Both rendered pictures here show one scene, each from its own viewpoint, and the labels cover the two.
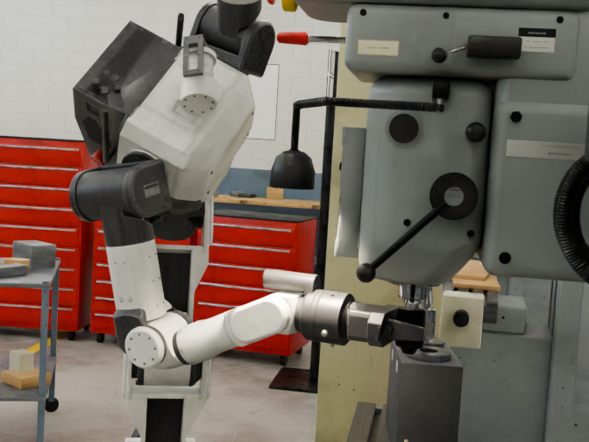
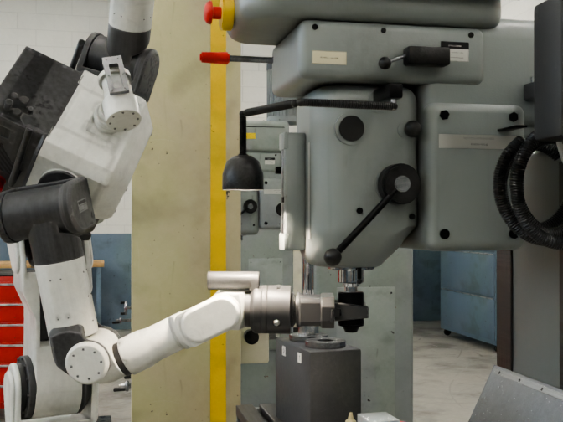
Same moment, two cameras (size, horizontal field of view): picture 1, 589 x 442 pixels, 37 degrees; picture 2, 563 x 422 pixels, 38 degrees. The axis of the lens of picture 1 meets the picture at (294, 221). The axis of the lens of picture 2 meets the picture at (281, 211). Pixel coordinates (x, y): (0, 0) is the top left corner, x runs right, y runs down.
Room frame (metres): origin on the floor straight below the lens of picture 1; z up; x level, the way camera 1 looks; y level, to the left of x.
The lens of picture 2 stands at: (0.08, 0.45, 1.40)
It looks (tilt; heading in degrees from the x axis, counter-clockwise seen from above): 0 degrees down; 339
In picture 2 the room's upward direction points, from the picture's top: straight up
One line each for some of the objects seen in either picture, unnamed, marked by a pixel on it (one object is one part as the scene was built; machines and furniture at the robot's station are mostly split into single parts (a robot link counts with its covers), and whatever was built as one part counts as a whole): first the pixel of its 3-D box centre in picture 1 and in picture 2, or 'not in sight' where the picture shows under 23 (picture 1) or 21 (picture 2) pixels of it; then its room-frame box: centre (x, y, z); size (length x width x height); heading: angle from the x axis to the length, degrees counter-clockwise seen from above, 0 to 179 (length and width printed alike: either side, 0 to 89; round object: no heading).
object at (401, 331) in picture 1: (404, 331); (351, 311); (1.40, -0.19, 1.23); 0.06 x 0.02 x 0.03; 67
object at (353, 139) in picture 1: (351, 192); (291, 191); (1.45, -0.09, 1.45); 0.04 x 0.04 x 0.21; 82
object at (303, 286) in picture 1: (296, 303); (239, 301); (1.52, -0.01, 1.24); 0.11 x 0.11 x 0.11; 67
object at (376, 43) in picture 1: (457, 50); (373, 64); (1.42, -0.24, 1.68); 0.34 x 0.24 x 0.10; 82
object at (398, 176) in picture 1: (423, 181); (353, 178); (1.43, -0.20, 1.47); 0.21 x 0.19 x 0.32; 172
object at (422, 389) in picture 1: (422, 393); (316, 381); (1.78, -0.28, 1.03); 0.22 x 0.12 x 0.20; 179
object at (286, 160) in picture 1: (293, 168); (242, 172); (1.44, 0.01, 1.48); 0.07 x 0.07 x 0.06
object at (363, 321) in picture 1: (357, 322); (301, 311); (1.47, -0.12, 1.23); 0.13 x 0.12 x 0.10; 157
